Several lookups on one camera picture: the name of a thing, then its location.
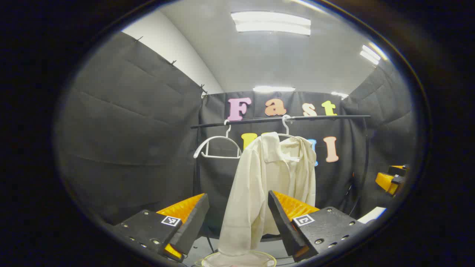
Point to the white plastic hanger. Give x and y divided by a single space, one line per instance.
222 157

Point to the cream long sleeve shirt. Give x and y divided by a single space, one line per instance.
256 178

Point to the yellow rimmed laundry hamper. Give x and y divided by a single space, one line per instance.
267 256

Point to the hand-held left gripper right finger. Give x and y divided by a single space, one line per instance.
284 226

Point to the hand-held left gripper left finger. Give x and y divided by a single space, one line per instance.
193 226

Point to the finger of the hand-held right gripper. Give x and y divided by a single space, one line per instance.
400 170
386 181

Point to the black clothes rack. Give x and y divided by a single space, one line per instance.
259 121

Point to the white hanger with taped hook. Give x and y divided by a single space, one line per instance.
284 119

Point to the large ceiling light panel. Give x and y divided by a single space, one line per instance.
271 23

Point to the black backdrop cloth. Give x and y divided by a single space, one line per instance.
130 129

